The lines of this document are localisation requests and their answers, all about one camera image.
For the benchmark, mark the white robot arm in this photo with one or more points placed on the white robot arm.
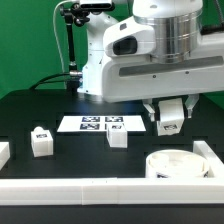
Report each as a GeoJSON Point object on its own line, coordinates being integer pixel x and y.
{"type": "Point", "coordinates": [160, 51]}

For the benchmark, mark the white front barrier wall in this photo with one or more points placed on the white front barrier wall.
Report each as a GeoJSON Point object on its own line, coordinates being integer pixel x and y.
{"type": "Point", "coordinates": [99, 191]}

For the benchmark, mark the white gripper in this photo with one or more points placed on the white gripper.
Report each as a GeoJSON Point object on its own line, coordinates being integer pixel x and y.
{"type": "Point", "coordinates": [136, 77]}

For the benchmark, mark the black camera on mount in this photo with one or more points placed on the black camera on mount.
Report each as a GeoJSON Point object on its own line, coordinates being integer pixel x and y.
{"type": "Point", "coordinates": [96, 4]}

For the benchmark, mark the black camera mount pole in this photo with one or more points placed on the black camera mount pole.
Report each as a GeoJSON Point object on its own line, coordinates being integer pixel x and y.
{"type": "Point", "coordinates": [74, 15]}

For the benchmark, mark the white marker sheet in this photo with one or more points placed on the white marker sheet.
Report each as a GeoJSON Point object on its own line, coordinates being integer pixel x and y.
{"type": "Point", "coordinates": [132, 123]}

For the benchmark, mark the white left barrier block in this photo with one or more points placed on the white left barrier block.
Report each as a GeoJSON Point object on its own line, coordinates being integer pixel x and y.
{"type": "Point", "coordinates": [4, 153]}

